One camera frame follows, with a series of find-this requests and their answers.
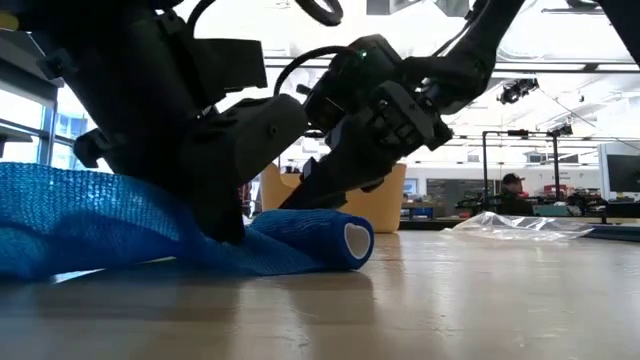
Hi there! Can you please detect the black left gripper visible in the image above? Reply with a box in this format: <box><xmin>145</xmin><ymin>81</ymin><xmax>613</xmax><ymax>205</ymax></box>
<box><xmin>107</xmin><ymin>107</ymin><xmax>247</xmax><ymax>246</ymax></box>

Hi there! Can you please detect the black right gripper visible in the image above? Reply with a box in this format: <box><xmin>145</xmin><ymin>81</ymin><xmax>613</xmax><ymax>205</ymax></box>
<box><xmin>279</xmin><ymin>39</ymin><xmax>454</xmax><ymax>211</ymax></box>

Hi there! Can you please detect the blue elastic bandage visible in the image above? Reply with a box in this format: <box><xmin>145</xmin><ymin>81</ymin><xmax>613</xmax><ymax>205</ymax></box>
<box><xmin>0</xmin><ymin>162</ymin><xmax>375</xmax><ymax>281</ymax></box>

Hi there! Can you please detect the yellow plastic bin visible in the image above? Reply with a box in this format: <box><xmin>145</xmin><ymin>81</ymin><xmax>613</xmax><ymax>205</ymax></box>
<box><xmin>259</xmin><ymin>162</ymin><xmax>407</xmax><ymax>234</ymax></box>

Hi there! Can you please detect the person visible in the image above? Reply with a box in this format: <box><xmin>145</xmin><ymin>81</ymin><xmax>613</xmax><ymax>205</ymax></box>
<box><xmin>494</xmin><ymin>172</ymin><xmax>535</xmax><ymax>217</ymax></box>

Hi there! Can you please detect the clear plastic bag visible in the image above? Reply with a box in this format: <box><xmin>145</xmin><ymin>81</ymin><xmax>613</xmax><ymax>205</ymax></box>
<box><xmin>442</xmin><ymin>211</ymin><xmax>595</xmax><ymax>242</ymax></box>

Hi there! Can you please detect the black ceiling track light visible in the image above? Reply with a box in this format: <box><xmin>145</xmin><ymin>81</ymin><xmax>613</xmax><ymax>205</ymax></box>
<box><xmin>498</xmin><ymin>78</ymin><xmax>540</xmax><ymax>105</ymax></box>

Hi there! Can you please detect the black computer monitor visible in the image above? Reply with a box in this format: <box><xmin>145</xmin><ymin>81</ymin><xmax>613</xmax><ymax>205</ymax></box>
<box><xmin>606</xmin><ymin>153</ymin><xmax>640</xmax><ymax>194</ymax></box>

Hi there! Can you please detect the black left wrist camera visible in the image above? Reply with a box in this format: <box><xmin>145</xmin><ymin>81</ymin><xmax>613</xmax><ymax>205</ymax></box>
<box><xmin>214</xmin><ymin>93</ymin><xmax>310</xmax><ymax>187</ymax></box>

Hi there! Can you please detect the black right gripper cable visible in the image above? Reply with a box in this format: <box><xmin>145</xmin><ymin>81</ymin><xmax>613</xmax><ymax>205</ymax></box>
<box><xmin>273</xmin><ymin>45</ymin><xmax>361</xmax><ymax>96</ymax></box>

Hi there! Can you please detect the black background rig frame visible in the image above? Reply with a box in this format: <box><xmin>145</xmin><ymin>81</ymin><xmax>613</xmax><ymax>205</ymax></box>
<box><xmin>482</xmin><ymin>128</ymin><xmax>574</xmax><ymax>201</ymax></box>

